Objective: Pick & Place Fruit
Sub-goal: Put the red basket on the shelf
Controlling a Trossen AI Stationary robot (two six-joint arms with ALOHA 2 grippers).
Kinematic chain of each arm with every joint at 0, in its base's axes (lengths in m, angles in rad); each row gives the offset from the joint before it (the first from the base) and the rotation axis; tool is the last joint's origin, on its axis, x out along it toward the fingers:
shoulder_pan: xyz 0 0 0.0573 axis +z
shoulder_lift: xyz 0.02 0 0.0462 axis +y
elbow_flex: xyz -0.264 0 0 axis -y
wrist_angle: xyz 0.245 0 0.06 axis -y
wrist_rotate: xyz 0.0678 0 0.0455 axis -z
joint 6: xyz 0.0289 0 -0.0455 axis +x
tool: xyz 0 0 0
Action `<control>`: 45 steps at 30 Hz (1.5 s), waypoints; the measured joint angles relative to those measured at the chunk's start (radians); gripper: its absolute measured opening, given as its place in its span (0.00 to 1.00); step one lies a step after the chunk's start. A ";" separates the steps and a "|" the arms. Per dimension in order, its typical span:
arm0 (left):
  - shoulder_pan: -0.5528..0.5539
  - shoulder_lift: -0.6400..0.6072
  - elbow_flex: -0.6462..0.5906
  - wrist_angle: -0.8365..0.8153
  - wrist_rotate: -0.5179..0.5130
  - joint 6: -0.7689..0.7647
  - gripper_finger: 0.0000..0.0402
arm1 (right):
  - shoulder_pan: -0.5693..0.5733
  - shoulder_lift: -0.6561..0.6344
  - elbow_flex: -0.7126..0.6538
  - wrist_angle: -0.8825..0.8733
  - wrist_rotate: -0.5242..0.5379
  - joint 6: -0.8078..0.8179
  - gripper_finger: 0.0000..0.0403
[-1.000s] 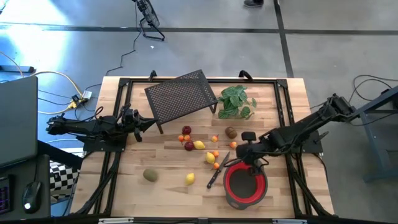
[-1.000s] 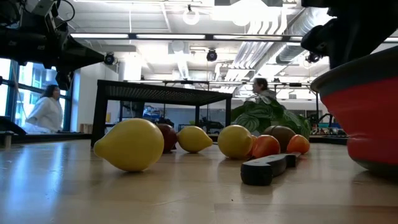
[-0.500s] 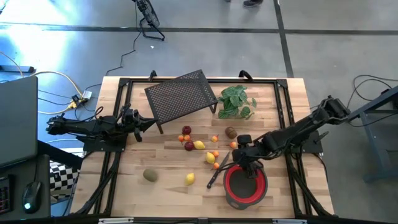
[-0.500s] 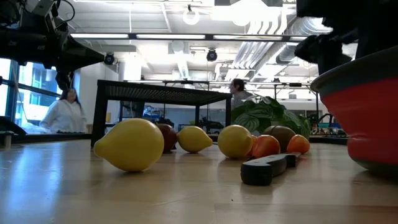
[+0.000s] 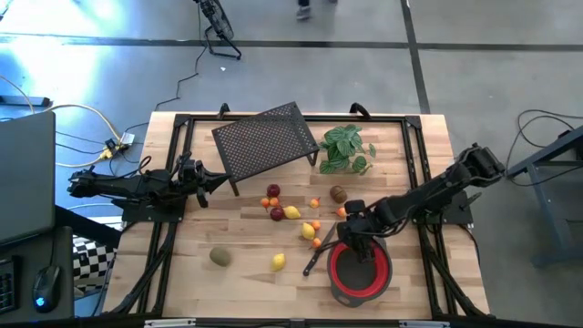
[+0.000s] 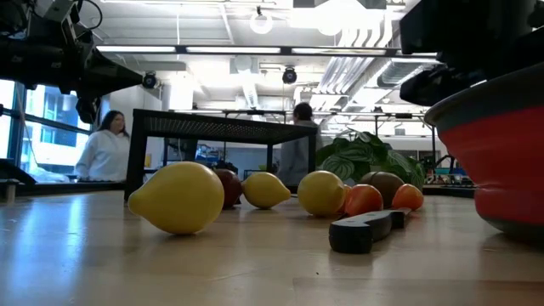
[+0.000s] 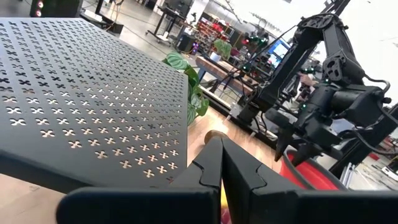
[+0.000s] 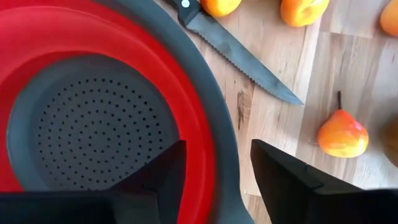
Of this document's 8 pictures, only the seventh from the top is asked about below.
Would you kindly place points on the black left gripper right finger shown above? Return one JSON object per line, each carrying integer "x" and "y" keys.
{"x": 280, "y": 208}

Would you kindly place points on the wooden workbench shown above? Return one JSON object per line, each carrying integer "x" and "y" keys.
{"x": 217, "y": 70}

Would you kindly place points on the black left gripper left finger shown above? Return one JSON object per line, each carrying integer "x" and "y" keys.
{"x": 186, "y": 205}

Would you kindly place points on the yellow lemon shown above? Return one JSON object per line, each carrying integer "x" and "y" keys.
{"x": 224, "y": 196}

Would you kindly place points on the black standing desk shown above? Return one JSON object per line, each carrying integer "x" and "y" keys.
{"x": 169, "y": 12}

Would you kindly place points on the blue lit computer monitor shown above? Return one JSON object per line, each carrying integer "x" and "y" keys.
{"x": 280, "y": 49}

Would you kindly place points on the shelf with red bins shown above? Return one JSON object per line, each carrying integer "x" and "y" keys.
{"x": 214, "y": 28}

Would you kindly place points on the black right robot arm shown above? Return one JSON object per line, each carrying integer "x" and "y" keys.
{"x": 280, "y": 77}

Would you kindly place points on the red collapsible bowl grey rim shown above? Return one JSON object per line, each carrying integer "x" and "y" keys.
{"x": 314, "y": 177}

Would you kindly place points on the artificial green leafy plant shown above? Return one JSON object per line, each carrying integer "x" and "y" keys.
{"x": 177, "y": 60}

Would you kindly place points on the black perforated metal stand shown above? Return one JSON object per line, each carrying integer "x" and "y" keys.
{"x": 77, "y": 93}

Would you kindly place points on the person's hand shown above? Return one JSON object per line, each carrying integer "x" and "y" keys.
{"x": 306, "y": 80}

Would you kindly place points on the dark red apple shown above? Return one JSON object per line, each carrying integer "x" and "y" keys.
{"x": 226, "y": 217}

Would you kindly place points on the small green potted plant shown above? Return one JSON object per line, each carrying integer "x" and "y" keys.
{"x": 223, "y": 48}

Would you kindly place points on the black computer tower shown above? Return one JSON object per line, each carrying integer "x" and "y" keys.
{"x": 56, "y": 7}

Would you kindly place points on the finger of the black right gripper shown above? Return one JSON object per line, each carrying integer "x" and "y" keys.
{"x": 308, "y": 154}
{"x": 284, "y": 137}

